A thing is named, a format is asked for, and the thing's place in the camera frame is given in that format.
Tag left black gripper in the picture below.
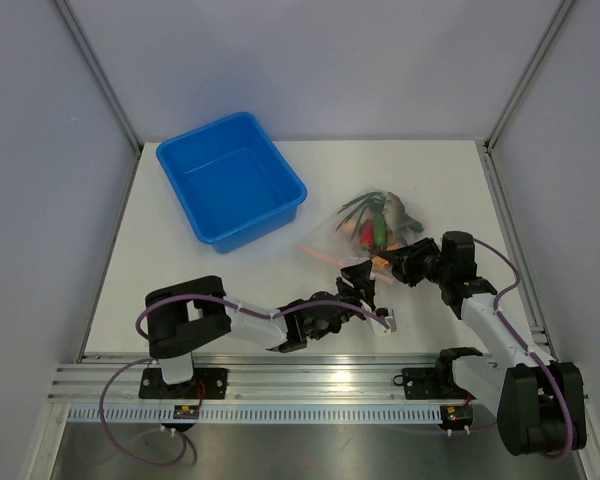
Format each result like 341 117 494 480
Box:
310 260 376 341

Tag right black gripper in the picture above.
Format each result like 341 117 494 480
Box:
378 237 451 287

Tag clear zip top bag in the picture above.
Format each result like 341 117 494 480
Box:
296 188 426 285

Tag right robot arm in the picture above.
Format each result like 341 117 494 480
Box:
380 231 587 460

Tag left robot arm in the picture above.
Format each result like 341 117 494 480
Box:
136 261 391 400

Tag orange toy food piece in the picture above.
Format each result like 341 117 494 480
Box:
370 242 405 270

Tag red toy chili pepper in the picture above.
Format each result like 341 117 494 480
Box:
358 221 374 251

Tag grey toy fish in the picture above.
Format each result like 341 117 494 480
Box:
383 192 414 233

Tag green toy scallion strands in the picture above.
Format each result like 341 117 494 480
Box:
336 190 387 230

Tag right small circuit board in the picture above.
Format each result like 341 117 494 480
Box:
443 405 473 423

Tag small circuit board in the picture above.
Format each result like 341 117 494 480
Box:
173 405 200 420
443 405 473 423

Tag blue plastic bin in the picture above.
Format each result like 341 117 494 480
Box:
156 112 307 254

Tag left small circuit board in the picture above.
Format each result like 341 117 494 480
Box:
173 405 200 420

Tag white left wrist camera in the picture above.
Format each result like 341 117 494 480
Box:
373 308 397 337

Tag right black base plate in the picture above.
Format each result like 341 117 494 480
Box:
392 367 471 400

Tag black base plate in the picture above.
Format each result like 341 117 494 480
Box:
138 367 228 400
392 367 471 400

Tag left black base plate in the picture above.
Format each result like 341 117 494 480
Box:
138 367 228 400

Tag aluminium mounting rail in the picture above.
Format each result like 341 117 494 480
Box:
47 352 591 404

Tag right aluminium frame post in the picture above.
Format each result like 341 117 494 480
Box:
484 0 579 154

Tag aluminium frame post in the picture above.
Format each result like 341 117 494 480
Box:
484 0 579 154
50 0 144 155

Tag white slotted cable duct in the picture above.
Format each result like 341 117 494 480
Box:
68 404 442 425

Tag left aluminium frame post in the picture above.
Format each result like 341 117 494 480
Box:
50 0 144 155

